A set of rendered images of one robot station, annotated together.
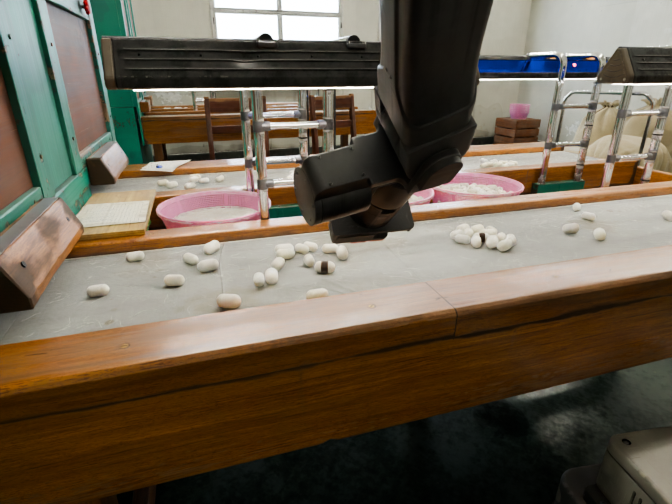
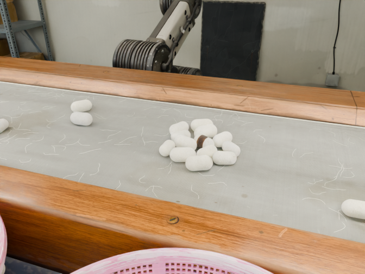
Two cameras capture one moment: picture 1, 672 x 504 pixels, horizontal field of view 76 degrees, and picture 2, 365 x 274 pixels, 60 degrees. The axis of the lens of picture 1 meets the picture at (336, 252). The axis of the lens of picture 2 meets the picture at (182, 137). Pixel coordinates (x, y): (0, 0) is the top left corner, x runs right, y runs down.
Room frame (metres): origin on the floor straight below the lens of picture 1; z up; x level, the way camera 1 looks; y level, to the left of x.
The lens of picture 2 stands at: (1.18, -0.09, 0.98)
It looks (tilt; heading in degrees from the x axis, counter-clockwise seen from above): 28 degrees down; 215
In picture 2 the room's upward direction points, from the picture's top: straight up
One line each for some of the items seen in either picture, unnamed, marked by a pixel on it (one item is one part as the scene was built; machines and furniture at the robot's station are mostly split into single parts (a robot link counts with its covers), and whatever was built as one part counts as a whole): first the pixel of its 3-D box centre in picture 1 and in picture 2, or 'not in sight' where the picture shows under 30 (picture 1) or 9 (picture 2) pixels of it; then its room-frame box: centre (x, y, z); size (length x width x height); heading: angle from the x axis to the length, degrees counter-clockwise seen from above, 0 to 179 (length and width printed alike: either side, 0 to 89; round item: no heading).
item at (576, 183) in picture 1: (552, 123); not in sight; (1.54, -0.74, 0.90); 0.20 x 0.19 x 0.45; 107
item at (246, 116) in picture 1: (270, 135); not in sight; (1.25, 0.18, 0.90); 0.20 x 0.19 x 0.45; 107
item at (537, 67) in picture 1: (543, 67); not in sight; (1.62, -0.71, 1.08); 0.62 x 0.08 x 0.07; 107
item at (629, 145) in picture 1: (616, 162); not in sight; (3.42, -2.21, 0.40); 0.74 x 0.56 x 0.38; 111
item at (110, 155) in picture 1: (109, 160); not in sight; (1.25, 0.65, 0.83); 0.30 x 0.06 x 0.07; 17
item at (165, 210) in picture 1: (217, 222); not in sight; (1.01, 0.29, 0.72); 0.27 x 0.27 x 0.10
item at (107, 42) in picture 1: (309, 63); not in sight; (0.79, 0.05, 1.08); 0.62 x 0.08 x 0.07; 107
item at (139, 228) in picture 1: (116, 211); not in sight; (0.94, 0.50, 0.77); 0.33 x 0.15 x 0.01; 17
